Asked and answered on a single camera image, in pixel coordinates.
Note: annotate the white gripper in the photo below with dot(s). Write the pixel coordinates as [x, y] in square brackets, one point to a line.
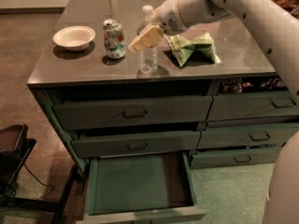
[167, 14]

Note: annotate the open bottom left drawer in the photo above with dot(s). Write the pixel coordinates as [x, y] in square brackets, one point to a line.
[146, 189]

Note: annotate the clear plastic water bottle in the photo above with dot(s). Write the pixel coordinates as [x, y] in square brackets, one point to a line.
[148, 58]

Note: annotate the bottom right drawer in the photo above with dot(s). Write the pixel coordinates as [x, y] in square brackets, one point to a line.
[235, 157]

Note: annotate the middle right drawer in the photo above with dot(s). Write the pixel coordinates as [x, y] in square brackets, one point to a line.
[243, 136]

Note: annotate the snack bags in drawer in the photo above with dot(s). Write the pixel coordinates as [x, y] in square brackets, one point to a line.
[251, 84]

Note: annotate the top left drawer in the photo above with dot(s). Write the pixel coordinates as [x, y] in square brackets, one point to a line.
[131, 112]

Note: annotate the black stand with cable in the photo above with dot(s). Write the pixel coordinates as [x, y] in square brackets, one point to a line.
[15, 148]

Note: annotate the middle left drawer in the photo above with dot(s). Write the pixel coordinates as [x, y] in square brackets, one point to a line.
[136, 143]

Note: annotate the green white soda can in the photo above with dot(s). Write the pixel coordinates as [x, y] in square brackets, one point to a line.
[113, 39]

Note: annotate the white paper bowl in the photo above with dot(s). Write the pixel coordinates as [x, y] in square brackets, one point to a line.
[74, 38]

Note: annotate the green chip bag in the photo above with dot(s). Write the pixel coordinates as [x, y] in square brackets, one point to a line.
[183, 49]

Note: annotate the top right drawer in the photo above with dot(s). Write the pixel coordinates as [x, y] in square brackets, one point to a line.
[252, 105]

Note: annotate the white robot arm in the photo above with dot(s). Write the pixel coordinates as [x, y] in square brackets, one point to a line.
[277, 34]

